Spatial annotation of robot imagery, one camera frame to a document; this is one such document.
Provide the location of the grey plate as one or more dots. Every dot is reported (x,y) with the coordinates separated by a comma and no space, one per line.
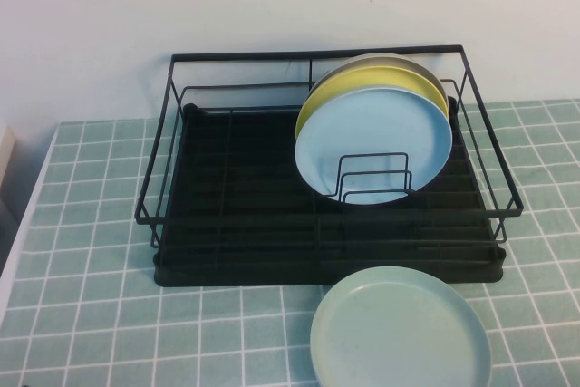
(389,59)

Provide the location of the blue plate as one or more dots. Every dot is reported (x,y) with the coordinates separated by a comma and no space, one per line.
(376,128)

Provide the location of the black plastic drip tray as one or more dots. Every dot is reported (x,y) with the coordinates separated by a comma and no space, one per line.
(235,276)

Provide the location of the yellow plate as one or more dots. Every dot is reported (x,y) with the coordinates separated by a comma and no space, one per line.
(344,83)

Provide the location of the light green plate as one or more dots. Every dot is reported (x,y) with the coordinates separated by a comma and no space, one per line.
(399,328)

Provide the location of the green checked tablecloth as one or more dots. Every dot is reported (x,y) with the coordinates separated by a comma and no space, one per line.
(90,314)

